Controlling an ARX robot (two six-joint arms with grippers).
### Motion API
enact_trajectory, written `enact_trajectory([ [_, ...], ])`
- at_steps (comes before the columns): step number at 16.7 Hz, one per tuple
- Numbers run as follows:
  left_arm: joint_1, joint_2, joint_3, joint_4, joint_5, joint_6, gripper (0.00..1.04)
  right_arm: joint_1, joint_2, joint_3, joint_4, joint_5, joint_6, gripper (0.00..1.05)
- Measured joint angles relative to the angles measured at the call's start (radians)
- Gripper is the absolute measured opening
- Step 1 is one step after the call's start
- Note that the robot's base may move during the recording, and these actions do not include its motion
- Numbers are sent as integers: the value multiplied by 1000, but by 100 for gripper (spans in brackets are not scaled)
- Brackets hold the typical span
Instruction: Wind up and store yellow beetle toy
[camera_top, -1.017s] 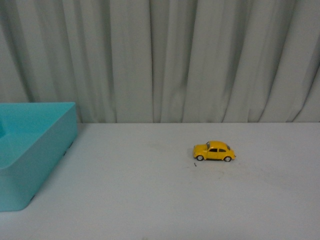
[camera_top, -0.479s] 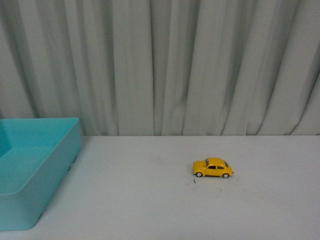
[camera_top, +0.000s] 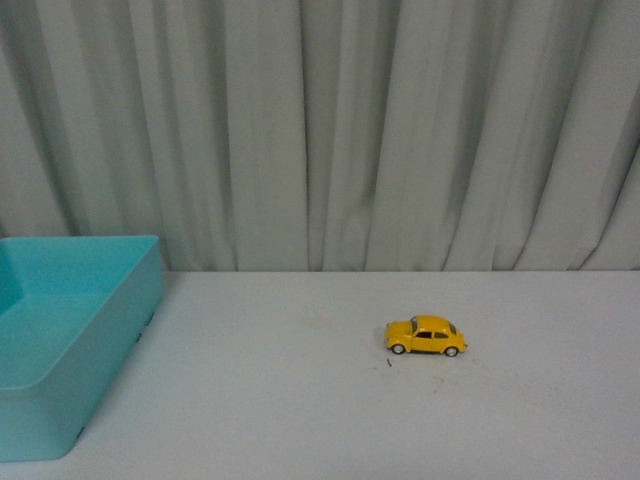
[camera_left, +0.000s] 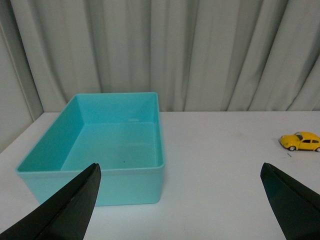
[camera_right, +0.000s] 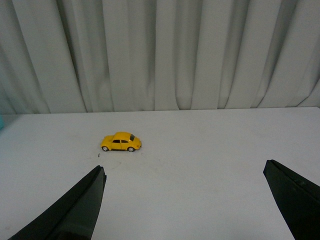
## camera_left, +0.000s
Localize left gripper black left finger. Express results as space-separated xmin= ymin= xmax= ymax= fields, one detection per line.
xmin=0 ymin=163 xmax=101 ymax=240

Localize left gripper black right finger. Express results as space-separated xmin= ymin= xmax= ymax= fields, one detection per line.
xmin=260 ymin=162 xmax=320 ymax=240

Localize yellow beetle toy car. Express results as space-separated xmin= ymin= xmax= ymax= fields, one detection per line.
xmin=278 ymin=131 xmax=320 ymax=153

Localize turquoise plastic storage box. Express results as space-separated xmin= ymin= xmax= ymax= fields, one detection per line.
xmin=16 ymin=92 xmax=165 ymax=206

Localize grey pleated curtain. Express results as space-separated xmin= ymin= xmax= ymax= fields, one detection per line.
xmin=0 ymin=0 xmax=320 ymax=150

